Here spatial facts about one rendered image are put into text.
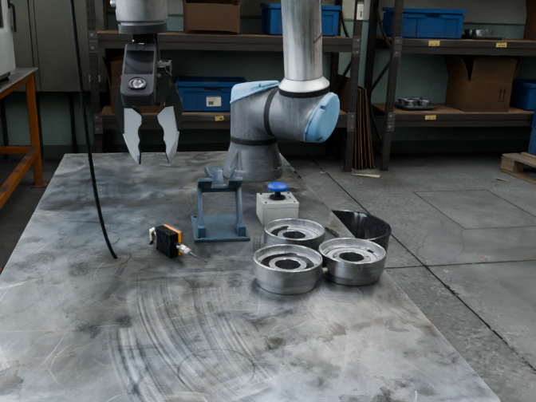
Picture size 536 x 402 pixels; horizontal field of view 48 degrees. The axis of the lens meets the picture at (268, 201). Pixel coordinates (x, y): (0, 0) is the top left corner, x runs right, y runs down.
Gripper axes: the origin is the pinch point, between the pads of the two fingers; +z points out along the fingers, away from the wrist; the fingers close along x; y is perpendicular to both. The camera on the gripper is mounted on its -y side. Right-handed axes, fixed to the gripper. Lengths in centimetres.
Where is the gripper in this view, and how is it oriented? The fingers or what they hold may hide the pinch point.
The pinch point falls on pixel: (153, 156)
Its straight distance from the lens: 96.9
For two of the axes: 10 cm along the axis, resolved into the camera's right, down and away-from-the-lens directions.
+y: -1.0, -3.6, 9.3
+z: 0.2, 9.3, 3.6
